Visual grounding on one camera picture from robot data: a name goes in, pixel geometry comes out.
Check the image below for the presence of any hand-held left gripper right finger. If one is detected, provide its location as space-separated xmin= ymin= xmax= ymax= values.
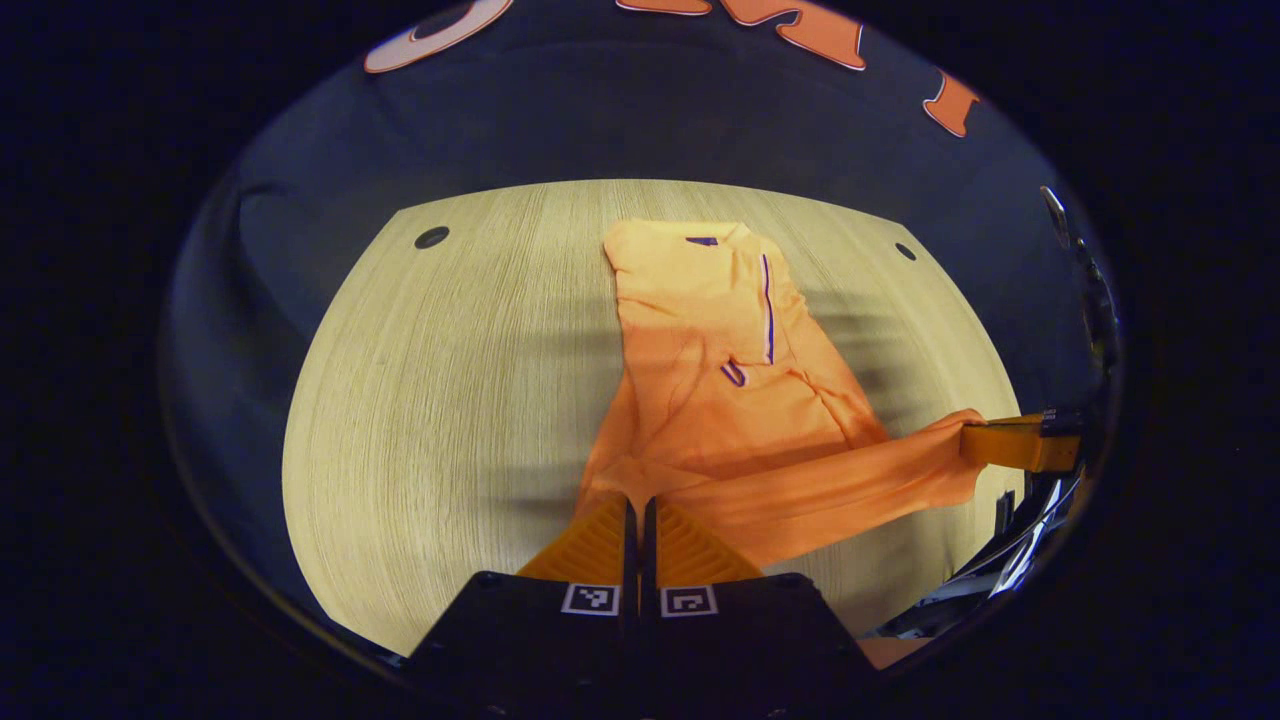
xmin=641 ymin=496 xmax=883 ymax=719

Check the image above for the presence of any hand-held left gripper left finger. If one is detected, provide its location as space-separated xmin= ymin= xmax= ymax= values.
xmin=403 ymin=496 xmax=642 ymax=719

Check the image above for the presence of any orange T-shirt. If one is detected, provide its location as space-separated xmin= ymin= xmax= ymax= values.
xmin=575 ymin=218 xmax=989 ymax=571

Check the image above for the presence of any dark object with white edges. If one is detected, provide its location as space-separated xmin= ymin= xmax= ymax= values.
xmin=880 ymin=470 xmax=1086 ymax=641

